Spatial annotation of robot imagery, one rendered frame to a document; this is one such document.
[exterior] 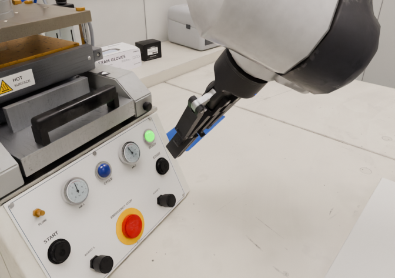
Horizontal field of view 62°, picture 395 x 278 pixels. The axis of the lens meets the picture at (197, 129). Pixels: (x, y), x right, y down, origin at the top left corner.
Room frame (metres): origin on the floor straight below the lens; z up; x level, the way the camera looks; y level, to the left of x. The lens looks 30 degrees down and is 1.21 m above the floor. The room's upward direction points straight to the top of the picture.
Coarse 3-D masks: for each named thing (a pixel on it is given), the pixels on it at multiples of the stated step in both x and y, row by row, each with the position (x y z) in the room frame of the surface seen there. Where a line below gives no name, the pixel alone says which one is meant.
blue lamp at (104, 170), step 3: (99, 165) 0.43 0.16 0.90; (102, 165) 0.43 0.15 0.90; (105, 165) 0.44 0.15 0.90; (108, 165) 0.44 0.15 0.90; (99, 168) 0.43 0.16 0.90; (102, 168) 0.43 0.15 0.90; (105, 168) 0.43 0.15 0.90; (108, 168) 0.44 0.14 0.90; (99, 171) 0.43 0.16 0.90; (102, 171) 0.43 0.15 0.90; (105, 171) 0.43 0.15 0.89; (108, 171) 0.43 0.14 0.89; (99, 174) 0.42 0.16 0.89; (102, 174) 0.42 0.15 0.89; (105, 174) 0.43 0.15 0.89; (108, 174) 0.43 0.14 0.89
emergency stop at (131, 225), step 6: (126, 216) 0.42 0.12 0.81; (132, 216) 0.42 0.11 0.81; (138, 216) 0.43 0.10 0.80; (126, 222) 0.40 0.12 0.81; (132, 222) 0.41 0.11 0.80; (138, 222) 0.42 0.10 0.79; (126, 228) 0.40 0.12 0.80; (132, 228) 0.40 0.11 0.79; (138, 228) 0.41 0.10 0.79; (126, 234) 0.39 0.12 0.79; (132, 234) 0.40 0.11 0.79; (138, 234) 0.40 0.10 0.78
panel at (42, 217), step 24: (144, 120) 0.55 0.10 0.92; (120, 144) 0.49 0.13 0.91; (144, 144) 0.52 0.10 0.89; (72, 168) 0.41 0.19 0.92; (96, 168) 0.43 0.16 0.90; (120, 168) 0.46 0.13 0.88; (144, 168) 0.49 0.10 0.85; (24, 192) 0.34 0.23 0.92; (48, 192) 0.36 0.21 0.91; (96, 192) 0.41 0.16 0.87; (120, 192) 0.44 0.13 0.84; (144, 192) 0.47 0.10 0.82; (168, 192) 0.50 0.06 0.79; (24, 216) 0.32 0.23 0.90; (48, 216) 0.34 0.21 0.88; (72, 216) 0.36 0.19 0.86; (96, 216) 0.38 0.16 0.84; (120, 216) 0.41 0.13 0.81; (144, 216) 0.44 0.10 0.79; (24, 240) 0.31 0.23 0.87; (48, 240) 0.32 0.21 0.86; (72, 240) 0.34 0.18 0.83; (96, 240) 0.36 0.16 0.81; (120, 240) 0.39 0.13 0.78; (48, 264) 0.30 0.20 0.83; (72, 264) 0.32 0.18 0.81
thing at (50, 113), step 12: (84, 96) 0.46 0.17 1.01; (96, 96) 0.47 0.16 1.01; (108, 96) 0.49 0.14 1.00; (60, 108) 0.42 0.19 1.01; (72, 108) 0.43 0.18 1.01; (84, 108) 0.45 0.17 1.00; (96, 108) 0.47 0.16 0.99; (36, 120) 0.39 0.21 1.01; (48, 120) 0.40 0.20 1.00; (60, 120) 0.41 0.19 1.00; (36, 132) 0.39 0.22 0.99
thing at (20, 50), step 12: (36, 36) 0.63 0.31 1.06; (48, 36) 0.63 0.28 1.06; (0, 48) 0.54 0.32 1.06; (12, 48) 0.55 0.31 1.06; (24, 48) 0.55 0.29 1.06; (36, 48) 0.55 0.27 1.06; (48, 48) 0.55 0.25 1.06; (60, 48) 0.56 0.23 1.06; (0, 60) 0.49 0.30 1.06; (12, 60) 0.49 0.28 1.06; (24, 60) 0.50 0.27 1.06
